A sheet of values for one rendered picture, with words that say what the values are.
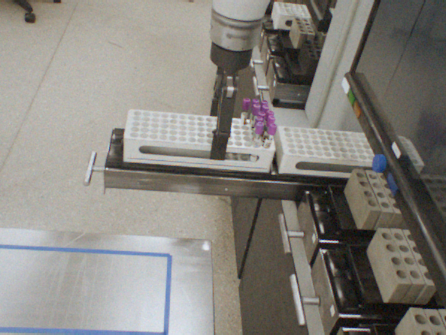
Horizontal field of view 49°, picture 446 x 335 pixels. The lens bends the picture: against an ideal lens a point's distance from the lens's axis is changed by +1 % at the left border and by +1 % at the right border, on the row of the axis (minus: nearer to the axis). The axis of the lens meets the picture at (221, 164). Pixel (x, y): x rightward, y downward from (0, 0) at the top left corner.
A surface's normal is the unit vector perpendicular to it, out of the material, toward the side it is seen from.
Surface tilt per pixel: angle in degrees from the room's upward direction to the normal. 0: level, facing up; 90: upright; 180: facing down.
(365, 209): 90
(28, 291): 0
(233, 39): 90
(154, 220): 0
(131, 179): 90
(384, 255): 90
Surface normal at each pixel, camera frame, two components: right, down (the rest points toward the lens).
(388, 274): -0.99, -0.08
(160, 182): 0.04, 0.65
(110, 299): 0.14, -0.76
